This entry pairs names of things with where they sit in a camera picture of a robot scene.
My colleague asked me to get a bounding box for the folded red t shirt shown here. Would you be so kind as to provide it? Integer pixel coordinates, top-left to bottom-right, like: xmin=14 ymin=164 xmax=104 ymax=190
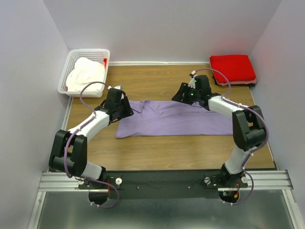
xmin=210 ymin=55 xmax=256 ymax=84

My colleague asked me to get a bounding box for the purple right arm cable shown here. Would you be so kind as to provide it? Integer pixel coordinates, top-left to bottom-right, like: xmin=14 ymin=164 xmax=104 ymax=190
xmin=190 ymin=68 xmax=270 ymax=206

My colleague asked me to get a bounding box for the red garment in basket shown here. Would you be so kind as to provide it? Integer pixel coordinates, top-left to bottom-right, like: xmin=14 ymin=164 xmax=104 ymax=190
xmin=103 ymin=57 xmax=109 ymax=70

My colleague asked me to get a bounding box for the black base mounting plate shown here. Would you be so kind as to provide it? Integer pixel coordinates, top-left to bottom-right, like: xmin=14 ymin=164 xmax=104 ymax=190
xmin=79 ymin=169 xmax=248 ymax=200

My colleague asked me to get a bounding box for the white crumpled t shirt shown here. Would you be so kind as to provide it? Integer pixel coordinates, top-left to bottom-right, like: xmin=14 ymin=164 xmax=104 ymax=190
xmin=66 ymin=57 xmax=105 ymax=92

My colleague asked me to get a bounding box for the purple t shirt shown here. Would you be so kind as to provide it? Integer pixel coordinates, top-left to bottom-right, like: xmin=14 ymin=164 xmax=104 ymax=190
xmin=115 ymin=100 xmax=233 ymax=138

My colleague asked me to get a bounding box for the aluminium frame rail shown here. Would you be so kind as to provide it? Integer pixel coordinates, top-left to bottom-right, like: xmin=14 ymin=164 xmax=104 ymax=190
xmin=29 ymin=169 xmax=303 ymax=229

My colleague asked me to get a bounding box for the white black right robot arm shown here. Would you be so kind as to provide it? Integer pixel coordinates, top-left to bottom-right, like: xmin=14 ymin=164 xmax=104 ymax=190
xmin=172 ymin=75 xmax=267 ymax=187

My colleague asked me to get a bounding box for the folded black t shirt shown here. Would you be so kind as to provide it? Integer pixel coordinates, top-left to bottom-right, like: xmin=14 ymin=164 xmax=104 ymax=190
xmin=211 ymin=75 xmax=257 ymax=88

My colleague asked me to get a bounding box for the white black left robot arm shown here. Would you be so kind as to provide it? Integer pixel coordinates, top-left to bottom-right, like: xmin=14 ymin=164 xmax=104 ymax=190
xmin=49 ymin=85 xmax=133 ymax=188

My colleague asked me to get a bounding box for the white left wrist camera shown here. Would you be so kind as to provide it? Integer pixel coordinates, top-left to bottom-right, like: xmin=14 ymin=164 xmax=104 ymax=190
xmin=108 ymin=85 xmax=125 ymax=97

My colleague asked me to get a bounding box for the white plastic laundry basket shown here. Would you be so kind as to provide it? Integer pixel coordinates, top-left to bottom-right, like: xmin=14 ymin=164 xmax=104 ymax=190
xmin=57 ymin=49 xmax=110 ymax=98

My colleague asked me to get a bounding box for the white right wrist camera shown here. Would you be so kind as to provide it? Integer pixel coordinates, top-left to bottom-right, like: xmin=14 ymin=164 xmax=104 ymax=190
xmin=188 ymin=70 xmax=196 ymax=89

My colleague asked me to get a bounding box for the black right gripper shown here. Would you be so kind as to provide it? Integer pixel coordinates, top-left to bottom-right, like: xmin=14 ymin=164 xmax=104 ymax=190
xmin=171 ymin=82 xmax=200 ymax=105

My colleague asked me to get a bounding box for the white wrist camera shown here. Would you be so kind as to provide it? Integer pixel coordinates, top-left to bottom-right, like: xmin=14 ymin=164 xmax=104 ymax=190
xmin=188 ymin=70 xmax=196 ymax=89
xmin=108 ymin=85 xmax=125 ymax=97

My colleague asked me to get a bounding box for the folded pink t shirt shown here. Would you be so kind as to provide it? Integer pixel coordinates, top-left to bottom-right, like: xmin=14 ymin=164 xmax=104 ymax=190
xmin=218 ymin=79 xmax=257 ymax=86

